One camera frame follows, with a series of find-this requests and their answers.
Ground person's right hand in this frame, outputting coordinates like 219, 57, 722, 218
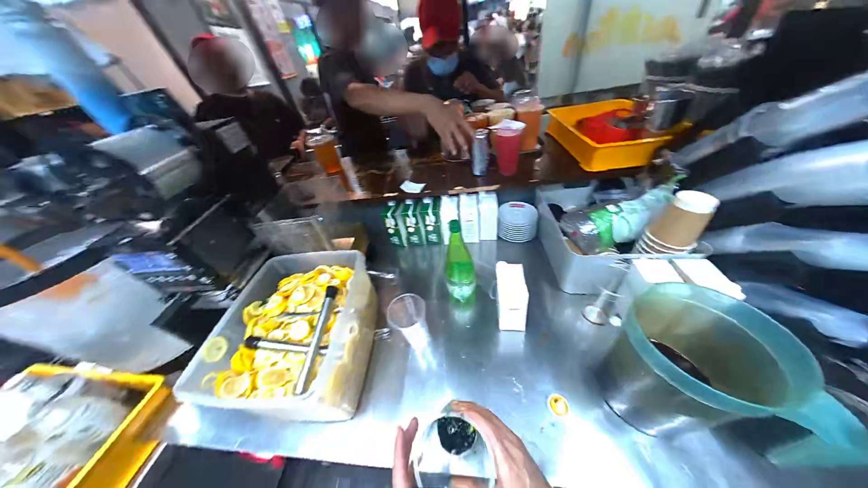
392, 400, 552, 488

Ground clear plastic cup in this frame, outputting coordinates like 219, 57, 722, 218
412, 401, 497, 488

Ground black jelly pieces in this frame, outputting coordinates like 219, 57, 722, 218
436, 415, 478, 455

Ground translucent plastic tub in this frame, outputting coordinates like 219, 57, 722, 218
174, 250, 378, 423

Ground white upright carton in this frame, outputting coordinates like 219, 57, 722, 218
495, 261, 530, 332

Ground empty clear cup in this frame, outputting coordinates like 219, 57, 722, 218
387, 293, 428, 332

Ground steel muddler with black end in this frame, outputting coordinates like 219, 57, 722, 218
243, 335, 329, 356
294, 285, 339, 396

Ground large teal-rimmed pitcher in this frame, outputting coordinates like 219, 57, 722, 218
597, 282, 868, 469

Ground pile of lemon slices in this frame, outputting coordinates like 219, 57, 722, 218
202, 265, 355, 400

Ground green glass bottle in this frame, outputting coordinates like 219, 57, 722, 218
445, 219, 477, 303

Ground steel jigger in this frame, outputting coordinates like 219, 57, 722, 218
582, 261, 630, 326

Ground grey plastic bin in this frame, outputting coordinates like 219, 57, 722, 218
535, 184, 709, 296

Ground stack of white lids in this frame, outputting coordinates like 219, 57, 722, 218
498, 201, 538, 244

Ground row of drink cartons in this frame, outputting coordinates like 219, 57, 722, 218
381, 192, 499, 248

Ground clear green-labelled plastic bottle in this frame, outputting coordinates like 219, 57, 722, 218
560, 202, 635, 256

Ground dark wooden counter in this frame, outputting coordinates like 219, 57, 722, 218
271, 129, 652, 207

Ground white paper napkins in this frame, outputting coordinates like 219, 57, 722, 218
629, 258, 747, 301

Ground silver drink can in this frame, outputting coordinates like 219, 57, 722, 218
472, 128, 490, 177

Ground red drink cup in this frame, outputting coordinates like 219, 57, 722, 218
493, 119, 526, 177

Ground yellow plastic crate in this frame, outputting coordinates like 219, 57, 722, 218
0, 363, 176, 488

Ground stack of brown paper cups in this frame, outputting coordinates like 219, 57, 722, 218
632, 190, 721, 257

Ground yellow plastic basket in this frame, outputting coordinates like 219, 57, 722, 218
546, 99, 693, 172

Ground tall orange drink cup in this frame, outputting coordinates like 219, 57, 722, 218
513, 90, 545, 152

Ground amber drink cup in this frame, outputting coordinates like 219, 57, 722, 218
307, 129, 351, 177

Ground black keypad device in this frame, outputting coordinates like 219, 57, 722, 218
112, 251, 212, 294

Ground red plastic object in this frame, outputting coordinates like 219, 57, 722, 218
576, 109, 645, 145

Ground white plastic sheet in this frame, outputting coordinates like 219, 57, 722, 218
0, 256, 193, 375

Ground clear plastic bags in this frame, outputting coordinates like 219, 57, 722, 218
0, 373, 140, 488

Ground steel shaker cup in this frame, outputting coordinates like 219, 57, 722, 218
647, 84, 693, 134

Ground stacks of clear plastic cups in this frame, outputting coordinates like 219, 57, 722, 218
668, 64, 868, 350

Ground black and grey machine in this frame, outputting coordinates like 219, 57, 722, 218
41, 84, 272, 299

